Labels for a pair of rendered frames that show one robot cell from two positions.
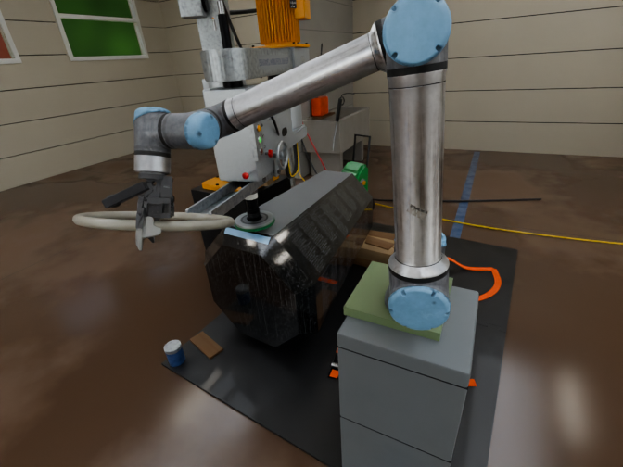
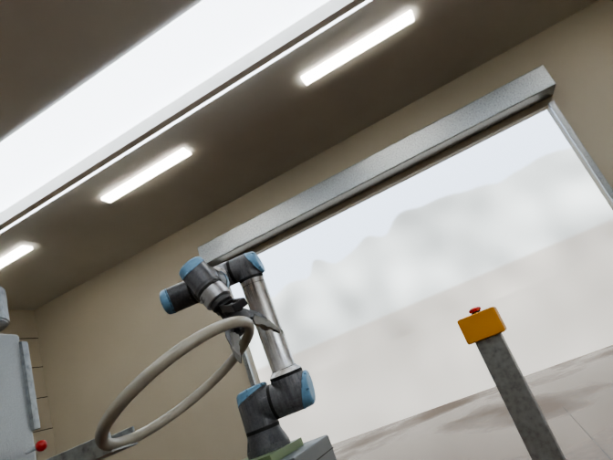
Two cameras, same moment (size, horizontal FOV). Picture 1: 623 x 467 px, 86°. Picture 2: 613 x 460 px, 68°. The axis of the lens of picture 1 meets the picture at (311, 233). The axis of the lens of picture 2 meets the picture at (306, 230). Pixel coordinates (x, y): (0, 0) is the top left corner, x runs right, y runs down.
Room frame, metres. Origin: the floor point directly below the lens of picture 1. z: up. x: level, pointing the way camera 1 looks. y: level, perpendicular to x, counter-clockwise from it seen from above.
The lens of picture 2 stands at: (0.88, 1.83, 1.03)
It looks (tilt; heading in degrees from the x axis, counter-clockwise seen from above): 19 degrees up; 257
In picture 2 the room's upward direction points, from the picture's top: 21 degrees counter-clockwise
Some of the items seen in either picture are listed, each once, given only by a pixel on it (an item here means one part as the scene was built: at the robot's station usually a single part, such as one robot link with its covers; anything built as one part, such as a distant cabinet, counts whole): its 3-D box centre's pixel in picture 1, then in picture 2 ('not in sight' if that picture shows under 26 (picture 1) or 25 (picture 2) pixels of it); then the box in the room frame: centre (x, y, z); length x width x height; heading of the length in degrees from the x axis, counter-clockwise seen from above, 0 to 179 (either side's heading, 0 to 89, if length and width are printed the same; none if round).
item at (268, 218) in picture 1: (254, 219); not in sight; (1.67, 0.31, 0.88); 0.21 x 0.21 x 0.01
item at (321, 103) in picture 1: (321, 105); not in sight; (5.47, -0.30, 1.00); 0.50 x 0.22 x 0.33; 151
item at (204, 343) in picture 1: (206, 344); not in sight; (1.63, 0.74, 0.02); 0.25 x 0.10 x 0.01; 46
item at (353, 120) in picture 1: (337, 141); not in sight; (5.47, -0.54, 0.43); 1.30 x 0.62 x 0.86; 151
